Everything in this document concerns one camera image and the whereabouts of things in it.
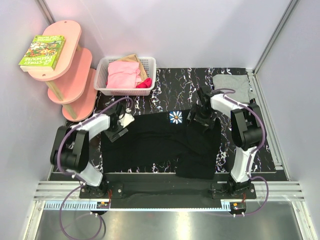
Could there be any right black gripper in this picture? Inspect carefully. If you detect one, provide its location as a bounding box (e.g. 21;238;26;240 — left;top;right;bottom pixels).
187;103;217;133

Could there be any black daisy print t-shirt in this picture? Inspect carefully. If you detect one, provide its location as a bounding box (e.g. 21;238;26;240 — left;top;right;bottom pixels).
100;109;222;180

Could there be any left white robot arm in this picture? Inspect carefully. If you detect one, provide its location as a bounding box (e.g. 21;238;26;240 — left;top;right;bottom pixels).
50;102;135;198

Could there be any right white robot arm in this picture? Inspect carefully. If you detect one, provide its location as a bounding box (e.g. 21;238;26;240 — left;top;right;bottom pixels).
187;86;267;199

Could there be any folded grey t-shirt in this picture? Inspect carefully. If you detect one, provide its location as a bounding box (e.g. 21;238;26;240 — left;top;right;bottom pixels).
212;74;256;104

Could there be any pink t-shirt in basket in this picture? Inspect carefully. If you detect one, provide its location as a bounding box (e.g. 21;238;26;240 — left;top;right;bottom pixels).
106;61;141;89

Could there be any magenta garment in basket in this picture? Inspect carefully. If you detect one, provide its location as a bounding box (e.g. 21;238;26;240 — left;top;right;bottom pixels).
136;77;153;89

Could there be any pink tiered wooden shelf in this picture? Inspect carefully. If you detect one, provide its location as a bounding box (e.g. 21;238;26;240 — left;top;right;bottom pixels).
29;20;97;122

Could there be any white plastic laundry basket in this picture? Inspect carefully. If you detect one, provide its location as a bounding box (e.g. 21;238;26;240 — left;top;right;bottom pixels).
93;56;156;96

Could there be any beige garment in basket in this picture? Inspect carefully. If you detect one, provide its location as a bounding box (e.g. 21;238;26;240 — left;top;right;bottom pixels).
118;54;148;82

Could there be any green storey treehouse book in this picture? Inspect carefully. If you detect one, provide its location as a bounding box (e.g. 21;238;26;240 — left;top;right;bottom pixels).
19;35;66;72

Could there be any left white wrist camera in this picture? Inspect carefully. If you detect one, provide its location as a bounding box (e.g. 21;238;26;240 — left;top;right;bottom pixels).
118;108;135;128

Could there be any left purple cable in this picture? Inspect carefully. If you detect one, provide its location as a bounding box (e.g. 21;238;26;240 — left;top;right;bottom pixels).
56;96;135;239

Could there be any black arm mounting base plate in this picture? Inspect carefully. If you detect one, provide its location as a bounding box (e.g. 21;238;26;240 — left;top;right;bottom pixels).
79;172;257;210

